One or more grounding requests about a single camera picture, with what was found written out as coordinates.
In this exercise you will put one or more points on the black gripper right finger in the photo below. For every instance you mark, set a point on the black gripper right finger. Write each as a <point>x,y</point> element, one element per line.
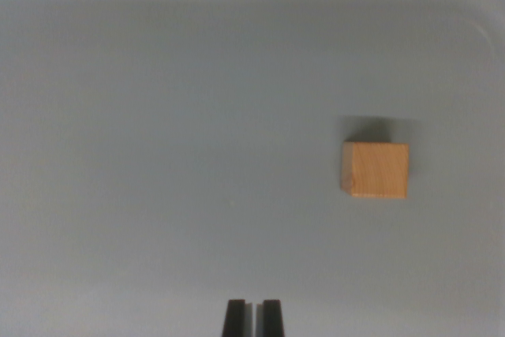
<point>272,319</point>

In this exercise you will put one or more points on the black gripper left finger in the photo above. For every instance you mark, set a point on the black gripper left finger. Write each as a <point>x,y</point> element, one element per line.
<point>236,319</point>

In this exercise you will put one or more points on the wooden cube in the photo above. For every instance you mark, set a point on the wooden cube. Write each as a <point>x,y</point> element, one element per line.
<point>378,171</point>

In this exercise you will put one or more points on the grey plastic tray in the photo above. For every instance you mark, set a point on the grey plastic tray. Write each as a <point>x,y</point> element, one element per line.
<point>158,116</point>

